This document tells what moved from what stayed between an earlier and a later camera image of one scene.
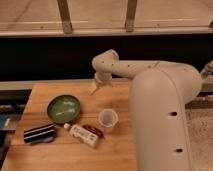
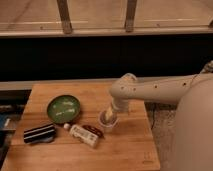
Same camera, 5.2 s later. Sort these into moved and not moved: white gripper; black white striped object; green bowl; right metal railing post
Moved: white gripper
Not moved: green bowl; black white striped object; right metal railing post
